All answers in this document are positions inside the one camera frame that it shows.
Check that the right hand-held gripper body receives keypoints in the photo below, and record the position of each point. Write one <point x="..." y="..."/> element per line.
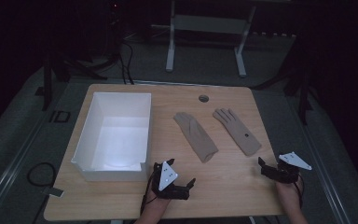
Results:
<point x="281" y="173"/>

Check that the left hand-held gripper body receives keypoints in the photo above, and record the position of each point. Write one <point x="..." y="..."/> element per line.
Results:
<point x="167" y="177"/>

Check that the beige glove with dark button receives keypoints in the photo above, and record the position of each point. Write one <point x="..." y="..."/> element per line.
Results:
<point x="237" y="132"/>

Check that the white box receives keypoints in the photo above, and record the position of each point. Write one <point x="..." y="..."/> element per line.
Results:
<point x="115" y="140"/>

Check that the person's right hand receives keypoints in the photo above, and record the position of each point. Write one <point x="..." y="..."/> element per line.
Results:
<point x="287" y="194"/>

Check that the person's left hand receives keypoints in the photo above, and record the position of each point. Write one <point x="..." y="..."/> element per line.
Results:
<point x="156" y="203"/>

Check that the black metal stand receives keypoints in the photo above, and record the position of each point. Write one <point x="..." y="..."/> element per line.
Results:
<point x="303" y="90"/>

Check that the grey tape patch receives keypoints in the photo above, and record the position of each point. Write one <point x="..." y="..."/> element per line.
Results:
<point x="56" y="192"/>

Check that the black tripod stand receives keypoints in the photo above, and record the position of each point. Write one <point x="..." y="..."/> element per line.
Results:
<point x="65" y="68"/>

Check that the black rectangular floor frame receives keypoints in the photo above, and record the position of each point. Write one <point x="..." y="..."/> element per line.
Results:
<point x="59" y="116"/>

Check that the white metal stand frame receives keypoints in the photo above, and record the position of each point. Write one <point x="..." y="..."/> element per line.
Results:
<point x="208" y="25"/>

